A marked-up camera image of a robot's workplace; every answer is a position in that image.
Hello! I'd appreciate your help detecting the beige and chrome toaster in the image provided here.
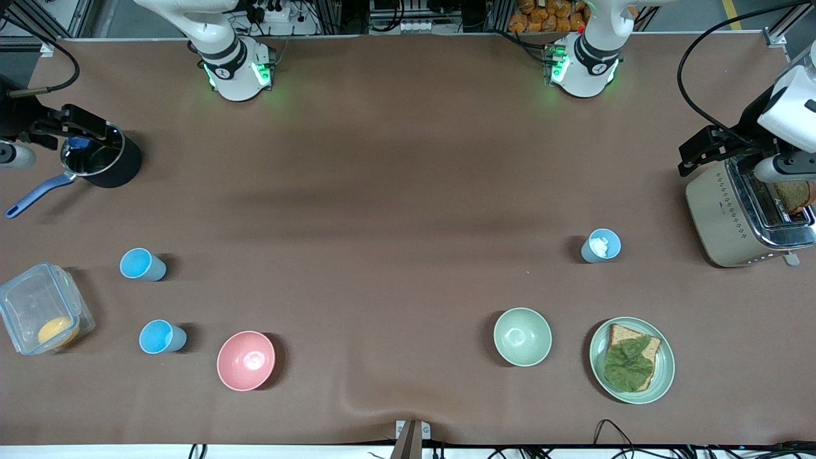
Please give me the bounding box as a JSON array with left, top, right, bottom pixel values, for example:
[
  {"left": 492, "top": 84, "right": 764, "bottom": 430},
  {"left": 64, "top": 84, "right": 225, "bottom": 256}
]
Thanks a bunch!
[{"left": 685, "top": 155, "right": 816, "bottom": 269}]

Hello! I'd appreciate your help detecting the toast slice in toaster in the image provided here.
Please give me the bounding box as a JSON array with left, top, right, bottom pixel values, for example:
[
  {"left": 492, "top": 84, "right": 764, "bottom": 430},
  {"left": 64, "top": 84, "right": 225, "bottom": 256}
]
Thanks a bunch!
[{"left": 773, "top": 180, "right": 815, "bottom": 215}]

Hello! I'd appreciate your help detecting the blue cup with white filling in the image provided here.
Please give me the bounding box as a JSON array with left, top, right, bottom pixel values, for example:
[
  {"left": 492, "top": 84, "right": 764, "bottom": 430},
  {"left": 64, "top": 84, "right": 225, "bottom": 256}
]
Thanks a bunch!
[{"left": 580, "top": 228, "right": 622, "bottom": 264}]

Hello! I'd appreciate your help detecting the empty blue plastic cup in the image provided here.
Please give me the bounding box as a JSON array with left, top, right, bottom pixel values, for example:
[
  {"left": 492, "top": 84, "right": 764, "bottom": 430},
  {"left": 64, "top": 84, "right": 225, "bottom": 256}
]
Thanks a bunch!
[
  {"left": 119, "top": 247, "right": 168, "bottom": 282},
  {"left": 138, "top": 319, "right": 188, "bottom": 355}
]

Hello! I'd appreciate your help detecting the clear plastic lidded container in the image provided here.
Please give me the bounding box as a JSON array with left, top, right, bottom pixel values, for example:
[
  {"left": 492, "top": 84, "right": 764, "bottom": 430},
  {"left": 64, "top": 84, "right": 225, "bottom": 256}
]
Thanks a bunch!
[{"left": 0, "top": 262, "right": 96, "bottom": 356}]

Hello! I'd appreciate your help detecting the brown bread slice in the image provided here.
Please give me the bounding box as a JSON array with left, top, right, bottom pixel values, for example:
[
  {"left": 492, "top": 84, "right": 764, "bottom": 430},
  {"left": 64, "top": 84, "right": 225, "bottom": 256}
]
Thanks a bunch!
[{"left": 604, "top": 323, "right": 662, "bottom": 393}]

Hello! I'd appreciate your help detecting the pale green plate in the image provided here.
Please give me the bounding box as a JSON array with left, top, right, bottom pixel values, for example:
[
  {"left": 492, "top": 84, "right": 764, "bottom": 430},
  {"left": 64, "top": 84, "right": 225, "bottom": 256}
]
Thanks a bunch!
[{"left": 588, "top": 316, "right": 676, "bottom": 405}]

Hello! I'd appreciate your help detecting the orange round food piece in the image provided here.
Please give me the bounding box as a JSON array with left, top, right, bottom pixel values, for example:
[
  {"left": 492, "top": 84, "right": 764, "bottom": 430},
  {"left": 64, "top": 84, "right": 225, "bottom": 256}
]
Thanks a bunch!
[{"left": 37, "top": 316, "right": 81, "bottom": 349}]

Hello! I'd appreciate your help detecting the bag of orange buns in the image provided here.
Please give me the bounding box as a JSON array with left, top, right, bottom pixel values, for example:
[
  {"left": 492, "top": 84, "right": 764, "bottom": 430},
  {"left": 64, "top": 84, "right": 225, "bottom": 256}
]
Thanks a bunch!
[{"left": 507, "top": 0, "right": 588, "bottom": 34}]

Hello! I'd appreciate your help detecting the green lettuce leaf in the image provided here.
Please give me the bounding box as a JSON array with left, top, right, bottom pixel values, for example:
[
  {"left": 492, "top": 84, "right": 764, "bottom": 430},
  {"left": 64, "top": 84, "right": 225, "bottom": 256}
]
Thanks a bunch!
[{"left": 603, "top": 336, "right": 655, "bottom": 391}]

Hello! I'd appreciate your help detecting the white power strip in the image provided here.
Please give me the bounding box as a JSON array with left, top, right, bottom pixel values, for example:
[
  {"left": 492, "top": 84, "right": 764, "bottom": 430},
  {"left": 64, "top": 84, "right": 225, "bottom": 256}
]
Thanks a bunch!
[{"left": 254, "top": 0, "right": 295, "bottom": 24}]

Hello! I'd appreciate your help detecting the pale green bowl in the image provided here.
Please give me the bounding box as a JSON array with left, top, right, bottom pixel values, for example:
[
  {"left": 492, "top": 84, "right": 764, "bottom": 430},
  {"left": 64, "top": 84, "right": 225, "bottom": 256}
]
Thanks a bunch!
[{"left": 493, "top": 307, "right": 553, "bottom": 368}]

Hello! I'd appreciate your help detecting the pink bowl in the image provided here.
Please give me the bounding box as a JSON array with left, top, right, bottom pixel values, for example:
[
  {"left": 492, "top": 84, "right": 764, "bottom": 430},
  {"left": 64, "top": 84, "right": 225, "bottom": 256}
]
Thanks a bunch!
[{"left": 216, "top": 330, "right": 277, "bottom": 392}]

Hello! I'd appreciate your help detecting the black saucepan with blue handle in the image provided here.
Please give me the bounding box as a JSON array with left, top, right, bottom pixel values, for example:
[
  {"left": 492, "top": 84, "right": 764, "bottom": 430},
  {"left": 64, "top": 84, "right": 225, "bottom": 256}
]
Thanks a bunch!
[{"left": 5, "top": 122, "right": 143, "bottom": 220}]

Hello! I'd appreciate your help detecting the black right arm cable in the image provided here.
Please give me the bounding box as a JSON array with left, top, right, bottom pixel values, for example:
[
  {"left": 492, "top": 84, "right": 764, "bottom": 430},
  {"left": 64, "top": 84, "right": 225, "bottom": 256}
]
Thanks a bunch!
[{"left": 0, "top": 14, "right": 81, "bottom": 98}]

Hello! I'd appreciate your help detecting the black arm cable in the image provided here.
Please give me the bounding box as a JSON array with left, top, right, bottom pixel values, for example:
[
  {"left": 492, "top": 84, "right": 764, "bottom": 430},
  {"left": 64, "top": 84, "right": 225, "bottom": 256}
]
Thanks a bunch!
[
  {"left": 0, "top": 14, "right": 81, "bottom": 98},
  {"left": 676, "top": 0, "right": 816, "bottom": 150}
]

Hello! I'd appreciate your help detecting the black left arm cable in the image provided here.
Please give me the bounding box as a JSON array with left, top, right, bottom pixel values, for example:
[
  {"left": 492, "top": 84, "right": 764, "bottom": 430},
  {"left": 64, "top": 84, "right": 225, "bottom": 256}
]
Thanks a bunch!
[{"left": 676, "top": 0, "right": 816, "bottom": 150}]

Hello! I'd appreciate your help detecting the thin black looped cable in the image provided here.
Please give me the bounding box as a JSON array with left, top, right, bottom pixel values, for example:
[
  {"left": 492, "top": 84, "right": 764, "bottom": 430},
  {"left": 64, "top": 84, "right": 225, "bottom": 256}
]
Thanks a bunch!
[{"left": 592, "top": 418, "right": 639, "bottom": 459}]

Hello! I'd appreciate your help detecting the aluminium camera mount rail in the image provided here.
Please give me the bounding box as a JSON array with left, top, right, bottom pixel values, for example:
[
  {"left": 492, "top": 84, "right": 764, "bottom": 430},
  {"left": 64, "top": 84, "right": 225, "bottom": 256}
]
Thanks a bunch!
[{"left": 389, "top": 419, "right": 432, "bottom": 459}]

